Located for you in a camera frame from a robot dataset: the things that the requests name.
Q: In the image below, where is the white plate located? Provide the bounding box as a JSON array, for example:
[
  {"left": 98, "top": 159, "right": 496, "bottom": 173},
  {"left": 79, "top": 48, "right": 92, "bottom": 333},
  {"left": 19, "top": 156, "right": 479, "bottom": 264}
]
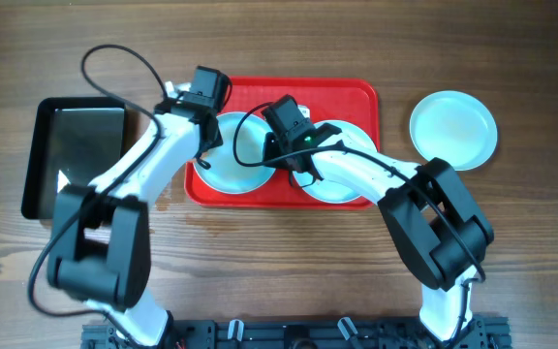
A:
[
  {"left": 409, "top": 90, "right": 498, "bottom": 171},
  {"left": 289, "top": 120, "right": 377, "bottom": 204},
  {"left": 194, "top": 111, "right": 275, "bottom": 194}
]

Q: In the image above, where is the black rectangular water tray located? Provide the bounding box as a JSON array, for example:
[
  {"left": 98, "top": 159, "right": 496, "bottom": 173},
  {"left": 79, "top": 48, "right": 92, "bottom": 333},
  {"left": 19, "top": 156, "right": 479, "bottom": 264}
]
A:
[{"left": 20, "top": 97, "right": 127, "bottom": 220}]

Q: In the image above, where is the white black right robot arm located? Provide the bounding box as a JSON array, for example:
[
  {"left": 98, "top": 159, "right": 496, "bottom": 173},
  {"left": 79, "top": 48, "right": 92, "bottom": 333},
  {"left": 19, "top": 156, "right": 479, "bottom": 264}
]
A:
[{"left": 263, "top": 121, "right": 494, "bottom": 344}]

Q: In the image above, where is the red plastic serving tray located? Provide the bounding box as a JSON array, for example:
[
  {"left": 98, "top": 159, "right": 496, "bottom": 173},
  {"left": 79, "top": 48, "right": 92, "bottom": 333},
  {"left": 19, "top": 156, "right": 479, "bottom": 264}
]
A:
[{"left": 184, "top": 76, "right": 380, "bottom": 210}]

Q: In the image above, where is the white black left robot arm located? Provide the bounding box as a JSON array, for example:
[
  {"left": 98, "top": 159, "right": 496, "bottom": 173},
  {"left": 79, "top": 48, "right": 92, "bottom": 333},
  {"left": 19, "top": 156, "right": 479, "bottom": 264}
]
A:
[{"left": 41, "top": 92, "right": 225, "bottom": 348}]

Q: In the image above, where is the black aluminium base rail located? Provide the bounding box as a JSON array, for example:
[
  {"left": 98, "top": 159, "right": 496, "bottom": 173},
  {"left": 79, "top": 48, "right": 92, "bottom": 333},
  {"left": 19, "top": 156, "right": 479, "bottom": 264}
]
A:
[{"left": 80, "top": 315, "right": 512, "bottom": 349}]

